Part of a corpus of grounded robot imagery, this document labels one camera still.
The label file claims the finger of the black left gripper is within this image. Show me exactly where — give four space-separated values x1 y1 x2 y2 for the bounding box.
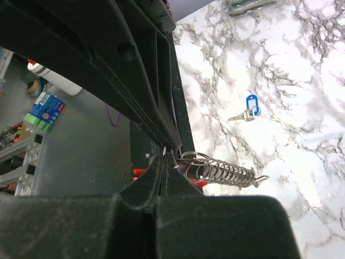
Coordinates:
1 1 152 139
116 1 182 150

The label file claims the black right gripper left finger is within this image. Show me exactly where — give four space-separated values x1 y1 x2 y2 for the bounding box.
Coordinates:
1 155 163 258

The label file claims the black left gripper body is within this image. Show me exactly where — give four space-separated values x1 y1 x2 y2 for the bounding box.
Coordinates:
137 0 176 34

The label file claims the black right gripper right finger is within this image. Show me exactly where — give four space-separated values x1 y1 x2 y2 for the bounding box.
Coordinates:
154 160 300 258

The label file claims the white red bottle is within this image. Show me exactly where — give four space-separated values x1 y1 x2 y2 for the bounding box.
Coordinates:
27 59 82 96

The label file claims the blue green wipes pack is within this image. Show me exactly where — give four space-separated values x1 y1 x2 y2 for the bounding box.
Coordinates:
24 92 66 134

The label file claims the clear bag of foil items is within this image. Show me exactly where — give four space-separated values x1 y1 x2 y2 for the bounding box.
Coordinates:
222 0 290 17

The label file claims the blue tag small key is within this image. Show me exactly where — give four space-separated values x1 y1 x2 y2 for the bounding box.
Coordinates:
228 94 261 122

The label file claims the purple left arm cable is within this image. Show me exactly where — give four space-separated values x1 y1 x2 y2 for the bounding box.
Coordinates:
105 104 122 127

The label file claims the aluminium frame rail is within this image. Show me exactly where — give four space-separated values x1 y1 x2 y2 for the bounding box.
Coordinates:
1 134 43 196

